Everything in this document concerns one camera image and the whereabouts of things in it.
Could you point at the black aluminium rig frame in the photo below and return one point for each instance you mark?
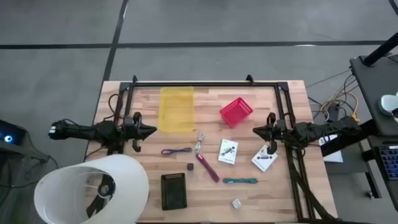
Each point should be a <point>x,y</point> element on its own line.
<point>202,84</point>

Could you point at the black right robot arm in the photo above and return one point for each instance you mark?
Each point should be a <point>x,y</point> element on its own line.
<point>326,127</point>

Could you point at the small white die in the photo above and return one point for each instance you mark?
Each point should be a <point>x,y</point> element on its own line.
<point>236,204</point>

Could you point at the yellow translucent plastic bin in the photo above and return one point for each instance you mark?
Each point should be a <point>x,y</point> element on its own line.
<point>176,109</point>

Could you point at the black lamp socket stand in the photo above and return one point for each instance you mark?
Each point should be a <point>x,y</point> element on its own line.
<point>105,188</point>

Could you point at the desk caster wheel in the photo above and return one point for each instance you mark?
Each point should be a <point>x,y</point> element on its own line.
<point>370,194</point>

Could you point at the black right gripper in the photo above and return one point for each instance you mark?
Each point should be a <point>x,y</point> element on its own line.
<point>272,135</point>

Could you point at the black plastic slotted basket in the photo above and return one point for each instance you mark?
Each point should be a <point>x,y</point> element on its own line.
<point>173,192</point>

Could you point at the white printed instruction booklet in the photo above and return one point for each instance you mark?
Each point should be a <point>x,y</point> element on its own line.
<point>228,152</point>
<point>263,159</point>

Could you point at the dark grey desk top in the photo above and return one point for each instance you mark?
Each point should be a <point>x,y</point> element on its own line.
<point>370,90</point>

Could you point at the black desk frame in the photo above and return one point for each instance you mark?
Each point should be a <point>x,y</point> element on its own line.
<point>348,140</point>

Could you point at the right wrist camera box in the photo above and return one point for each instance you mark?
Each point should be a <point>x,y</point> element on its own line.
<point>280,124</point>

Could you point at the backlit computer keyboard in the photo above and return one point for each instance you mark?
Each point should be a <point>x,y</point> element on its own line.
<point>390,161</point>

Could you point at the black cube wall charger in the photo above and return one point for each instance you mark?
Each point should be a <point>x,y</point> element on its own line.
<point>190,166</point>

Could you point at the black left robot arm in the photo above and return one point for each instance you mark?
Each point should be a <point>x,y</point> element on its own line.
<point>93,130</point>

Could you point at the white paper sheet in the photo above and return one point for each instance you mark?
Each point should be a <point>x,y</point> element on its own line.
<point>334,157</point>

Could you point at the white rounded device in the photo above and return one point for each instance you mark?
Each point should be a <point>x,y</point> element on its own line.
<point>388,104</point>

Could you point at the white lamp shade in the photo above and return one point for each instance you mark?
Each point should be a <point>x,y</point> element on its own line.
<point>124,174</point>

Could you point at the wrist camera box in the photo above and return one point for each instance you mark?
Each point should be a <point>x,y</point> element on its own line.
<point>280,124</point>
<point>129,121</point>

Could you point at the grey metal stand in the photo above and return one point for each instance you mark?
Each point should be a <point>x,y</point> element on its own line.
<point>25,152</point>

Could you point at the black slanted pole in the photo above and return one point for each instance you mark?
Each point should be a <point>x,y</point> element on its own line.
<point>379,51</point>

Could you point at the black device with blue light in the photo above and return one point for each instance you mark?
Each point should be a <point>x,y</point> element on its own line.
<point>11,133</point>

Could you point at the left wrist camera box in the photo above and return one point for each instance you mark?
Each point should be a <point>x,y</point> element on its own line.
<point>129,121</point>

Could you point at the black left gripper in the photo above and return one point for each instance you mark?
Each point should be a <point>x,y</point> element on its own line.
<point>138,137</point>

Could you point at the black power adapter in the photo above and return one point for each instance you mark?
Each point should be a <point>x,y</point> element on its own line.
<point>333,112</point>

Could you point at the red plastic mesh basket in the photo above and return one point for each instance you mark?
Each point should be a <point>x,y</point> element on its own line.
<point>235,112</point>

